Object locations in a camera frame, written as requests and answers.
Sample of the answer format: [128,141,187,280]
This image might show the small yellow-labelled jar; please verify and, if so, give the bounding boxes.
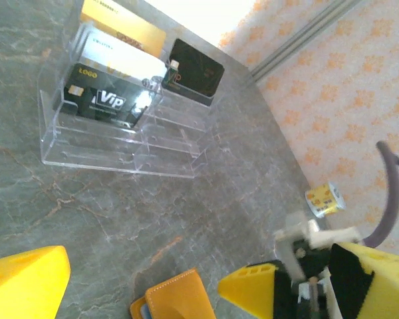
[305,181,346,219]

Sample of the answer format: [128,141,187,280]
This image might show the orange leather card holder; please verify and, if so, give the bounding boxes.
[130,268,217,319]

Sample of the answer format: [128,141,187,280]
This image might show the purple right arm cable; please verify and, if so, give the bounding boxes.
[360,141,399,249]

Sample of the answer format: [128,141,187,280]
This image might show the white silver card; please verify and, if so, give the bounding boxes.
[81,31,167,82]

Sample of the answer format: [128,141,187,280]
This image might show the black card gold vip print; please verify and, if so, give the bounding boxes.
[161,38,225,107]

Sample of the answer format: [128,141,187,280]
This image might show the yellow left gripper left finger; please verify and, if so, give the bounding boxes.
[0,245,71,319]

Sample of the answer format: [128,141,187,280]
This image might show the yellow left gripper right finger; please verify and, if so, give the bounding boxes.
[330,241,399,319]

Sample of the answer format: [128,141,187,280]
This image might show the clear acrylic card stand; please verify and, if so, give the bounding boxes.
[38,19,227,179]

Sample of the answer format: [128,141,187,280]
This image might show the black card white vip print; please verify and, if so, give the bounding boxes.
[52,62,152,129]

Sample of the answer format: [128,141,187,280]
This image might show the grey aluminium corner post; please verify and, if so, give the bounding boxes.
[248,0,365,84]

